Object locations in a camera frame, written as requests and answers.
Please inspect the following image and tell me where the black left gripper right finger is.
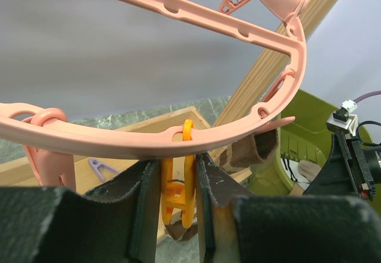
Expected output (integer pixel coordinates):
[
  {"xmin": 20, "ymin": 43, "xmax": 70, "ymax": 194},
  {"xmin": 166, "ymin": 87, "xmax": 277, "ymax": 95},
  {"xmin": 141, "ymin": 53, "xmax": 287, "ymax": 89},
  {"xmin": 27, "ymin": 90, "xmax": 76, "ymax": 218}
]
[{"xmin": 196, "ymin": 154, "xmax": 380, "ymax": 262}]

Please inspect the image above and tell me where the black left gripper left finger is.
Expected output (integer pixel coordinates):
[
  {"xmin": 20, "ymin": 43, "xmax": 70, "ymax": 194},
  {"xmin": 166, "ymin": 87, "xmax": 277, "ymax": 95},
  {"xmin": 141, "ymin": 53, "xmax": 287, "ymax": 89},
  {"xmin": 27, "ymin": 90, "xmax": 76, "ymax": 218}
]
[{"xmin": 1, "ymin": 160, "xmax": 160, "ymax": 262}]

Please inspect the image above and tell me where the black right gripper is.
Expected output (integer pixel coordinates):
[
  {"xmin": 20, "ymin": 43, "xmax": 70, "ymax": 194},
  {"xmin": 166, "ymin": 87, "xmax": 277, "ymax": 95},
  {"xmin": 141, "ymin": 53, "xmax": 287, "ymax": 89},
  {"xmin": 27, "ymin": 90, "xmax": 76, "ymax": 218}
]
[{"xmin": 304, "ymin": 133, "xmax": 380, "ymax": 199}]

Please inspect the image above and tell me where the purple plastic clip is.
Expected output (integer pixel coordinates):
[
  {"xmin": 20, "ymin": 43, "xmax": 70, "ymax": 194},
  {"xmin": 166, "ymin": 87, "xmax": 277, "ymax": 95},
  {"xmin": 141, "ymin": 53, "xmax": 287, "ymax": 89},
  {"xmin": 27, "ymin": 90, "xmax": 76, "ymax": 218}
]
[{"xmin": 88, "ymin": 158, "xmax": 120, "ymax": 183}]

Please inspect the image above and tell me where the orange plastic clip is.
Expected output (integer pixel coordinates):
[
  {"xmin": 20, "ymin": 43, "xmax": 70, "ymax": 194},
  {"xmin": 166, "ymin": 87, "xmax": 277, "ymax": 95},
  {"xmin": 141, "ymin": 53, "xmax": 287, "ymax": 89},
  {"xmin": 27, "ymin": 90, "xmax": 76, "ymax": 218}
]
[{"xmin": 160, "ymin": 118, "xmax": 197, "ymax": 230}]

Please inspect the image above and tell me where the brown striped sock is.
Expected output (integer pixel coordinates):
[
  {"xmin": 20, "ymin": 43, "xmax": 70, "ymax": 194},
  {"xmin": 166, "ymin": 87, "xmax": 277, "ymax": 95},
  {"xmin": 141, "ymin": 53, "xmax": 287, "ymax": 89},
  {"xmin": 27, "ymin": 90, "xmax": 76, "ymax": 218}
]
[
  {"xmin": 215, "ymin": 129, "xmax": 279, "ymax": 174},
  {"xmin": 164, "ymin": 212, "xmax": 198, "ymax": 242}
]

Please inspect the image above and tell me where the pink round clip hanger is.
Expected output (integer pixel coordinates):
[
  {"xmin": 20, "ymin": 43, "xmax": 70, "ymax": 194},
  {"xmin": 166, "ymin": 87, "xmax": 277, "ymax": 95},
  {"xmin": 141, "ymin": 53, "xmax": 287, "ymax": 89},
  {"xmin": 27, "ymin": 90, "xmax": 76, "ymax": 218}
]
[{"xmin": 0, "ymin": 0, "xmax": 310, "ymax": 194}]

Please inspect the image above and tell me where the wooden hanger rack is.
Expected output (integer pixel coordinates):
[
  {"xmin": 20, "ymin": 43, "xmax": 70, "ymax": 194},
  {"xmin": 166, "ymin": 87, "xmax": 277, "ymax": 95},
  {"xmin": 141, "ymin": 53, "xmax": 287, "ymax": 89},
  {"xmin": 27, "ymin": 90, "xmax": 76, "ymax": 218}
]
[{"xmin": 1, "ymin": 0, "xmax": 337, "ymax": 187}]

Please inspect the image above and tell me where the pink plastic clip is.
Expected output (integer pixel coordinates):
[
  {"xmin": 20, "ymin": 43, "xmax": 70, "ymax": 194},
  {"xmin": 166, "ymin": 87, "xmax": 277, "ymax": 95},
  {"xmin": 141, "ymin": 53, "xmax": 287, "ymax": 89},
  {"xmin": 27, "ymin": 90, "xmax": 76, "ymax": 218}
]
[{"xmin": 255, "ymin": 116, "xmax": 295, "ymax": 134}]

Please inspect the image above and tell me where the beige sock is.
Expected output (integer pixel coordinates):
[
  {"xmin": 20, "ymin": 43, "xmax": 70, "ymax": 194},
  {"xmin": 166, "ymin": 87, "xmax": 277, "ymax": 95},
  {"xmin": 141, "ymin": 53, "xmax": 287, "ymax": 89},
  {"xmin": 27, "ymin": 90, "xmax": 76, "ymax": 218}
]
[{"xmin": 298, "ymin": 160, "xmax": 321, "ymax": 183}]

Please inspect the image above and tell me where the white black sock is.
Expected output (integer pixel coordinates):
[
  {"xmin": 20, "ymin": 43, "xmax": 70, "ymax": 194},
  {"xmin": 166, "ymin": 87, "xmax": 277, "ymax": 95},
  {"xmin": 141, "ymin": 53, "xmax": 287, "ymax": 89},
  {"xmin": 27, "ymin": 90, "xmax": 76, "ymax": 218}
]
[{"xmin": 282, "ymin": 158, "xmax": 311, "ymax": 190}]

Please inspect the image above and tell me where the green plastic bin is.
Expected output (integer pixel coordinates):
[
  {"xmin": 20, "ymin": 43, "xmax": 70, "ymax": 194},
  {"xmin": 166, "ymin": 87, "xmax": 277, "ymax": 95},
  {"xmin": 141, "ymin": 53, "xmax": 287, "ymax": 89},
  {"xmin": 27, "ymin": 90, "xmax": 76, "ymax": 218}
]
[{"xmin": 248, "ymin": 90, "xmax": 374, "ymax": 196}]

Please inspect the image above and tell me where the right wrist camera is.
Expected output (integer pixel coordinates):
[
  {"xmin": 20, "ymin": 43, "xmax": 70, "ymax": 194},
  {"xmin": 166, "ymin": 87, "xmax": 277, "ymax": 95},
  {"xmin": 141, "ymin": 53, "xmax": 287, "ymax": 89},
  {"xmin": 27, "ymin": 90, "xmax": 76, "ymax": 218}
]
[{"xmin": 326, "ymin": 99, "xmax": 359, "ymax": 138}]

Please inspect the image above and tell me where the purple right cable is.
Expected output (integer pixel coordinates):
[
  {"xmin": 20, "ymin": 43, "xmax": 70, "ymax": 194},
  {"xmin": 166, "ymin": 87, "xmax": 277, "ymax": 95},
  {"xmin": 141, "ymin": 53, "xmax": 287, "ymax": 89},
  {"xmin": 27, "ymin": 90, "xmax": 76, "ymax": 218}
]
[{"xmin": 354, "ymin": 89, "xmax": 381, "ymax": 105}]

